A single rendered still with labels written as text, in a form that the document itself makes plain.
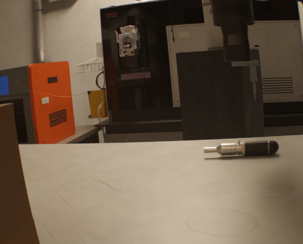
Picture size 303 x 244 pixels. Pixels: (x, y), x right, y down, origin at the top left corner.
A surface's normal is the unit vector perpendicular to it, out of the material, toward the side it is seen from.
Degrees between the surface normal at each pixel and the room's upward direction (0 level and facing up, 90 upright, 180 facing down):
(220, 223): 0
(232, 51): 90
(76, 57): 90
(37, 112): 90
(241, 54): 90
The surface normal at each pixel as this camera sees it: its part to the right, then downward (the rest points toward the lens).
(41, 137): 0.97, -0.04
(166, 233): -0.09, -0.98
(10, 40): -0.25, 0.17
